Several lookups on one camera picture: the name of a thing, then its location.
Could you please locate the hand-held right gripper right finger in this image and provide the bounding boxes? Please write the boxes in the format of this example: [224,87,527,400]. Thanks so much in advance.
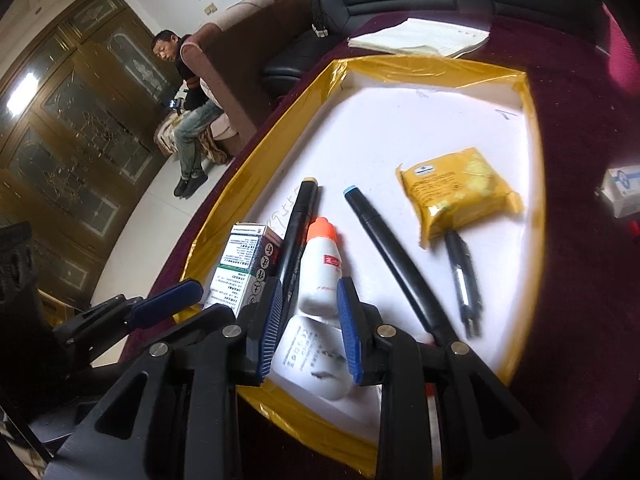
[336,276,571,480]

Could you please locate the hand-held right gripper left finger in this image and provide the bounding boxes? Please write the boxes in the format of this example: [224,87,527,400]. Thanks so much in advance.
[57,276,286,480]

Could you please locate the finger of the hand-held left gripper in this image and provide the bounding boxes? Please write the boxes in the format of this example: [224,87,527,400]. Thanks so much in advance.
[52,280,203,361]

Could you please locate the white glue bottle orange cap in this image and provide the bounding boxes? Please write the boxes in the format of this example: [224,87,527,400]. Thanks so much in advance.
[297,217,346,317]

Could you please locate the white tray with yellow edge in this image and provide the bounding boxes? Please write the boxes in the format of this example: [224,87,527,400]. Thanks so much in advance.
[172,57,546,478]

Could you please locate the white and green medicine box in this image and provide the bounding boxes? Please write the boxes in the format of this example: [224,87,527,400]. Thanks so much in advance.
[202,222,283,318]

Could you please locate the black marker with blue end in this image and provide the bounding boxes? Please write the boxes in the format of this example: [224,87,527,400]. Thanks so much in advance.
[342,185,458,346]

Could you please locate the black marker with yellow end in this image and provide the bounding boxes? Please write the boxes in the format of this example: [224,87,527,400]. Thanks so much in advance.
[272,176,321,311]

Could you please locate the short black pen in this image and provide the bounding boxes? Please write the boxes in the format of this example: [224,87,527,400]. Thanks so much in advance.
[444,230,485,338]

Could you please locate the yellow packet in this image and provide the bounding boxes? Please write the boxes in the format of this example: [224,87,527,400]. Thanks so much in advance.
[396,146,525,250]

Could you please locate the wooden double door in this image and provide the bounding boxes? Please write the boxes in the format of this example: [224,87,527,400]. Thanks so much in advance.
[0,0,183,311]

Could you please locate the brown armchair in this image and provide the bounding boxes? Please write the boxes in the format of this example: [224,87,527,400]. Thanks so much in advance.
[155,0,316,163]

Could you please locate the white paper sheets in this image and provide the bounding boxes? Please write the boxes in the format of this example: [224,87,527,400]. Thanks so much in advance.
[347,17,491,58]

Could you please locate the white and blue box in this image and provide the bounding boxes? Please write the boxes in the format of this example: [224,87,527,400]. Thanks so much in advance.
[597,162,640,221]

